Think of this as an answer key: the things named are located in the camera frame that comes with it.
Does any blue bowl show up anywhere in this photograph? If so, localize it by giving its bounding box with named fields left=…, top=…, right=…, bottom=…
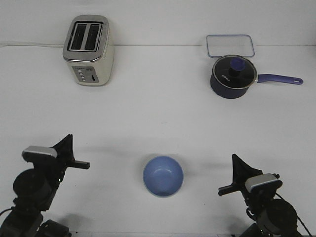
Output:
left=143, top=155, right=184, bottom=198

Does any white toaster power cable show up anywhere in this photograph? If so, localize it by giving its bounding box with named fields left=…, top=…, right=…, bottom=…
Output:
left=0, top=42, right=65, bottom=49

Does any dark blue saucepan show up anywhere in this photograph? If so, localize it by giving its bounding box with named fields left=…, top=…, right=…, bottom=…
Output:
left=210, top=55, right=303, bottom=99

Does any silver two-slot toaster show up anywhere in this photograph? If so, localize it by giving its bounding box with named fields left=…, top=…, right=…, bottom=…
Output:
left=63, top=15, right=114, bottom=86

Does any clear blue-rimmed container lid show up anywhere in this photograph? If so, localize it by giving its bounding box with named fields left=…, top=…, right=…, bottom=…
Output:
left=206, top=34, right=255, bottom=58

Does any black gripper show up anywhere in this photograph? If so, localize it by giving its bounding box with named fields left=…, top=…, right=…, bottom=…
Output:
left=218, top=154, right=283, bottom=207
left=32, top=134, right=90, bottom=188

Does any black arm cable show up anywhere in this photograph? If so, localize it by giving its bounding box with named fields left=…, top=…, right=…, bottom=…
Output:
left=246, top=192, right=313, bottom=237

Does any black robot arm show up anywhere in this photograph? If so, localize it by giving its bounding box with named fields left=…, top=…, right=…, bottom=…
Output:
left=218, top=154, right=312, bottom=237
left=0, top=134, right=90, bottom=237

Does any green bowl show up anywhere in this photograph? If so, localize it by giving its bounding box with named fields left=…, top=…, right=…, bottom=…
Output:
left=145, top=154, right=183, bottom=199

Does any glass pot lid blue knob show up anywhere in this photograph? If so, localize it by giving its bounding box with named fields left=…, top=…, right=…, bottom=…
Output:
left=213, top=55, right=257, bottom=89

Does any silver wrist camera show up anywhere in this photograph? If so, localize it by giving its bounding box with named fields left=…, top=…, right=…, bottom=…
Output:
left=244, top=173, right=278, bottom=193
left=22, top=146, right=57, bottom=163

